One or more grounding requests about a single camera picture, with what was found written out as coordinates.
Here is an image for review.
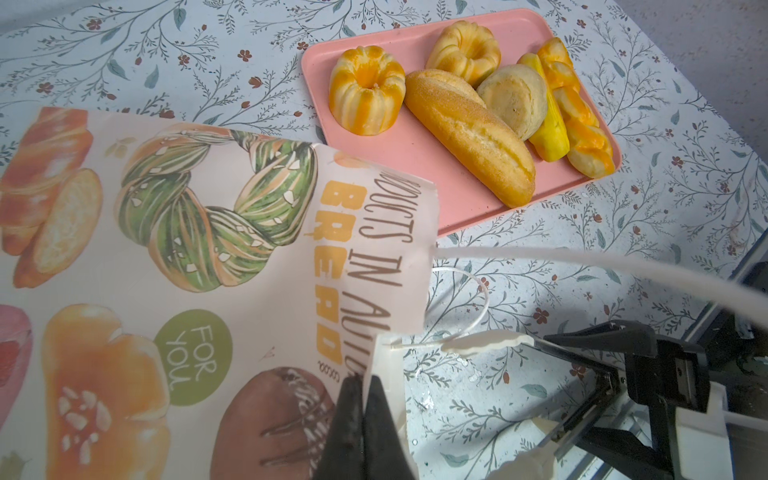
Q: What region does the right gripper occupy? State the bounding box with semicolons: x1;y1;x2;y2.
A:
440;319;768;480

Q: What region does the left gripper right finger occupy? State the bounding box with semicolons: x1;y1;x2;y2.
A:
363;375;416;480

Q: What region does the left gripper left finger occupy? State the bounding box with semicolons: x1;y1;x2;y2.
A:
313;375;364;480

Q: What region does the printed paper bag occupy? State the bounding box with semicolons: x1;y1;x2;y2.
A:
0;106;768;480

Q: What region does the long baguette fake bread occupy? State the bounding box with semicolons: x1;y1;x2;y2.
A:
404;69;536;208

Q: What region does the yellow orange striped fake bread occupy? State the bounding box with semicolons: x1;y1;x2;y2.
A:
538;37;615;179

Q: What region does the small round fake bread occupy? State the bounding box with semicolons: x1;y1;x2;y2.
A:
477;64;548;141

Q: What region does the striped ring doughnut fake bread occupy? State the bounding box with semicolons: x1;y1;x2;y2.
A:
328;45;406;136

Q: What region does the golden bundt cake fake bread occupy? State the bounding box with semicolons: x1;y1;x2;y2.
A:
425;20;502;88

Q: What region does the small yellow fake bread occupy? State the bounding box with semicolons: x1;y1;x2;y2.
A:
518;53;570;162

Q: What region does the pink plastic tray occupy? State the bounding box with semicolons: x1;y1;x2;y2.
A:
302;9;618;234

